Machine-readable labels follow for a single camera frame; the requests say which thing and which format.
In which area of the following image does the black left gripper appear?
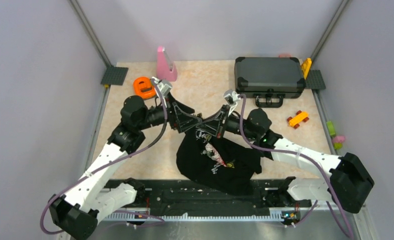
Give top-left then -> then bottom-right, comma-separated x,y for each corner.
137,91 -> 202,133

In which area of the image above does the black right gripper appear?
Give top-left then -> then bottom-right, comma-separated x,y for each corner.
197,104 -> 259,140

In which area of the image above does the black printed t-shirt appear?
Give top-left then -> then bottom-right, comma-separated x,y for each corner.
176,128 -> 262,196

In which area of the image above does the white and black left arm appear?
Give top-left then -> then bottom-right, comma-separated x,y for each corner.
48,94 -> 203,240

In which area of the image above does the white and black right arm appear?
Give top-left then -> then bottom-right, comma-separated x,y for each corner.
196,105 -> 375,214

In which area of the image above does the pink wedge stand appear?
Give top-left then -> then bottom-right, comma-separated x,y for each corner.
156,46 -> 178,82

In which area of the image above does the black hard carrying case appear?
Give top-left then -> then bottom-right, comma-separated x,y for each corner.
234,56 -> 307,108

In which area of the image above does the dark grey baseplate left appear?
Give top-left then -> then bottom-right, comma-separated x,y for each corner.
100,65 -> 129,86

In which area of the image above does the dark grey baseplate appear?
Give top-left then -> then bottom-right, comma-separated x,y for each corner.
100,65 -> 129,86
305,69 -> 326,90

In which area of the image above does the orange toy car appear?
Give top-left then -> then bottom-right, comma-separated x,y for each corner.
286,110 -> 309,129

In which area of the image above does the salmon toy block behind case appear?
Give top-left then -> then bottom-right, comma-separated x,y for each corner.
278,53 -> 292,58

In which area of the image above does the yellow toy piece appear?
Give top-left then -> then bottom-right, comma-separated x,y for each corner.
300,57 -> 312,80

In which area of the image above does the dark grey baseplate right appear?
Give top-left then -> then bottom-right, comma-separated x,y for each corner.
305,69 -> 326,90

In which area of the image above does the green toy block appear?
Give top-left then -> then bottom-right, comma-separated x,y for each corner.
325,120 -> 337,138

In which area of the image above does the pink toy block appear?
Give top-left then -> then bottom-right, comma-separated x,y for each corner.
331,135 -> 346,150

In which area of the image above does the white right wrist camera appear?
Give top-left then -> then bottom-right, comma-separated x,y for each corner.
223,89 -> 241,106

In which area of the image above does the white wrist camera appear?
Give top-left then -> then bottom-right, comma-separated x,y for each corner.
223,89 -> 241,106
150,77 -> 173,98

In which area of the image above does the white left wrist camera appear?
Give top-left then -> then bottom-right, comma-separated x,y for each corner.
150,77 -> 173,98

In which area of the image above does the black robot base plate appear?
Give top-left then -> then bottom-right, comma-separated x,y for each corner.
94,178 -> 314,218

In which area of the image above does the aluminium frame rail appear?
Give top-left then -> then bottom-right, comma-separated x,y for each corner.
64,187 -> 367,223

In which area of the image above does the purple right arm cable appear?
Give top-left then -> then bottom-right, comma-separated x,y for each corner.
237,94 -> 356,240

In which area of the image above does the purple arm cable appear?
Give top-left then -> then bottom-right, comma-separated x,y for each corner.
39,79 -> 170,236
237,94 -> 356,240

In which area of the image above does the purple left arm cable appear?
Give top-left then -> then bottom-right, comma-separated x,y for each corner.
39,79 -> 170,236

